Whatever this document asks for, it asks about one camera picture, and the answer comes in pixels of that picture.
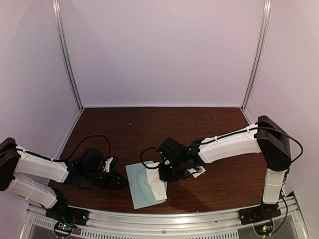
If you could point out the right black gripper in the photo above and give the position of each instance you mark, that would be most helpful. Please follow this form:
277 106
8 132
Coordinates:
164 177

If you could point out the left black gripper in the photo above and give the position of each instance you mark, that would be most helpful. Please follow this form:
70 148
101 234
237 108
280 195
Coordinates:
112 181

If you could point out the white paper sheet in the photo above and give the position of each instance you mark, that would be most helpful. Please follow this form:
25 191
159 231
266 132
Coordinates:
157 186

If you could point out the light blue envelope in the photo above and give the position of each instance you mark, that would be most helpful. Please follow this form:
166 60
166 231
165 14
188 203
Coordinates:
140 190

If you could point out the white seal sticker sheet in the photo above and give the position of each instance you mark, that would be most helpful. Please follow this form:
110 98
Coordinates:
195 172

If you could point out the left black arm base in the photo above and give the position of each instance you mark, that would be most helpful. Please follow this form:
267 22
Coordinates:
62 212

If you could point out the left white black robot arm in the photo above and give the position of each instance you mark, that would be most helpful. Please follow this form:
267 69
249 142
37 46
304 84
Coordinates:
17 163

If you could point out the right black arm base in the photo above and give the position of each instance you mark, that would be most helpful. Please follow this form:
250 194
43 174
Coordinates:
263 212

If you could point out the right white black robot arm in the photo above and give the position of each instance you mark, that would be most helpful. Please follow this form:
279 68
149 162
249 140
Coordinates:
264 137

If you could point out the left round circuit board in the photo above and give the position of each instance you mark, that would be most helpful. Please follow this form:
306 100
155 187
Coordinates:
63 229

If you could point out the round circuit board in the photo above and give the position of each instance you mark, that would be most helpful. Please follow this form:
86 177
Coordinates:
264 230
63 229

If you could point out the right round circuit board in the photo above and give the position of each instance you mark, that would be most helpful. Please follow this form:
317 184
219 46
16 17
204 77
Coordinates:
264 230

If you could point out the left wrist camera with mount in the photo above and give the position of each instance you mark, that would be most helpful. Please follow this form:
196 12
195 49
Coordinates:
110 163

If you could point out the front aluminium rail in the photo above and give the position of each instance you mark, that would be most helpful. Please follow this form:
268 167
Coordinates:
218 225

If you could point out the left aluminium frame post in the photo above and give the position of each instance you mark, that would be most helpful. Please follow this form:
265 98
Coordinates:
65 54

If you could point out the aluminium frame post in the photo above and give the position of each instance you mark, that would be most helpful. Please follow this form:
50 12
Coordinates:
265 20
65 54

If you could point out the right aluminium frame post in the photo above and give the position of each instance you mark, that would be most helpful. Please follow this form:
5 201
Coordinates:
265 20

